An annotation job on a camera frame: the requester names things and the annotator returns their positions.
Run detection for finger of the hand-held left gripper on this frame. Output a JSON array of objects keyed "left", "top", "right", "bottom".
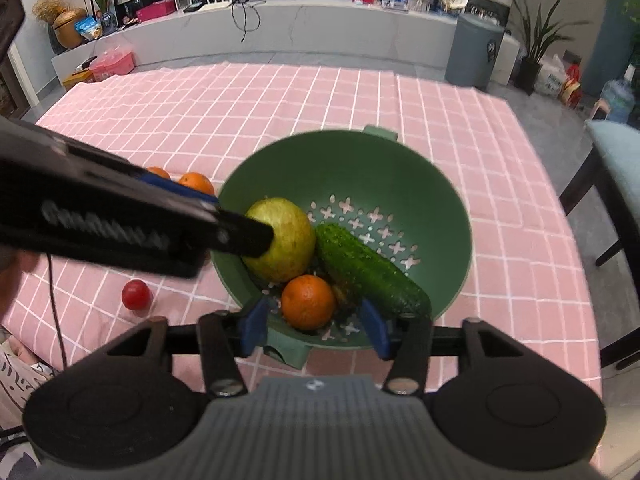
[
  {"left": 204, "top": 206, "right": 275, "bottom": 257},
  {"left": 131, "top": 166, "right": 222, "bottom": 209}
]

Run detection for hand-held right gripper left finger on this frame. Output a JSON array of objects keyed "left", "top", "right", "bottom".
[{"left": 102, "top": 297, "right": 275, "bottom": 396}]

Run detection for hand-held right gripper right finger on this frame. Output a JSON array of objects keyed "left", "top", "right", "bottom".
[{"left": 359, "top": 299, "right": 538, "bottom": 396}]

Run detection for yellow-green apple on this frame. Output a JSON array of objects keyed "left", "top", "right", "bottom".
[{"left": 241, "top": 196, "right": 317, "bottom": 283}]

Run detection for green colander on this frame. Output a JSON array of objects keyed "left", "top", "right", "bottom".
[{"left": 210, "top": 124, "right": 475, "bottom": 372}]

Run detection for person's left hand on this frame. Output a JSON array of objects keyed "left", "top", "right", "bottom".
[{"left": 0, "top": 249, "right": 42, "bottom": 313}]

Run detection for green cucumber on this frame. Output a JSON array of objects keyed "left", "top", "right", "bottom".
[{"left": 314, "top": 222, "right": 432, "bottom": 320}]

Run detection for red tomato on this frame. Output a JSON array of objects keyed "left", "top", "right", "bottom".
[{"left": 121, "top": 280, "right": 153, "bottom": 313}]

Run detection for yellow box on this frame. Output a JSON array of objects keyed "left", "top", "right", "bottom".
[{"left": 62, "top": 70, "right": 95, "bottom": 92}]

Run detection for pink storage container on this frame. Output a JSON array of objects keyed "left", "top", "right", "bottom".
[{"left": 89, "top": 50, "right": 136, "bottom": 81}]

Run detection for pink checked tablecloth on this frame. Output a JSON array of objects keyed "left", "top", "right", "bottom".
[{"left": 0, "top": 62, "right": 603, "bottom": 401}]

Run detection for magenta box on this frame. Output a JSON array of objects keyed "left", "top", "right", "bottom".
[{"left": 136, "top": 0, "right": 177, "bottom": 23}]

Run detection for blue snack packet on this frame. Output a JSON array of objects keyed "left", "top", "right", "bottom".
[{"left": 75, "top": 16, "right": 103, "bottom": 41}]

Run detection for patterned cloth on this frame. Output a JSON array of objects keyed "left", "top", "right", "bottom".
[{"left": 0, "top": 327, "right": 61, "bottom": 480}]

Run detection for gold vase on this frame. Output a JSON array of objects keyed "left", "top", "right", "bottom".
[{"left": 52, "top": 7, "right": 90, "bottom": 50}]

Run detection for grey low cabinet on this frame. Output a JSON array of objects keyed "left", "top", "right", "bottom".
[{"left": 50, "top": 0, "right": 521, "bottom": 86}]

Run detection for dried flower bunch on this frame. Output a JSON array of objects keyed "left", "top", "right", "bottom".
[{"left": 32, "top": 0, "right": 68, "bottom": 25}]

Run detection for chair with teal cushion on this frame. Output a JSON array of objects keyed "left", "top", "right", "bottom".
[{"left": 559, "top": 119, "right": 640, "bottom": 371}]

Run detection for grey trash bin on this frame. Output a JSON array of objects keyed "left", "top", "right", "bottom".
[{"left": 445, "top": 12, "right": 506, "bottom": 92}]

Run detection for white plastic bag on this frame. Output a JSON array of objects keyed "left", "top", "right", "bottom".
[{"left": 534, "top": 54, "right": 568, "bottom": 98}]

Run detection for pink stool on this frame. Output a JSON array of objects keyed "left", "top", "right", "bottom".
[{"left": 585, "top": 99, "right": 613, "bottom": 122}]

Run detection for red and yellow bag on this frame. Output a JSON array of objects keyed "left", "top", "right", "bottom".
[{"left": 559, "top": 62, "right": 583, "bottom": 106}]

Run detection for large water bottle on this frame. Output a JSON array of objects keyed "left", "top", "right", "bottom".
[{"left": 599, "top": 79, "right": 636, "bottom": 123}]

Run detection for potted plant in black pot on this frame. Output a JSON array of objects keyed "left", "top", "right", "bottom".
[{"left": 500, "top": 0, "right": 591, "bottom": 96}]

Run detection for black cable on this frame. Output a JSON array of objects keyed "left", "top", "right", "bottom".
[{"left": 46, "top": 255, "right": 68, "bottom": 371}]

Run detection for black cables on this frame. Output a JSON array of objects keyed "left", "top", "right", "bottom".
[{"left": 230, "top": 0, "right": 263, "bottom": 43}]

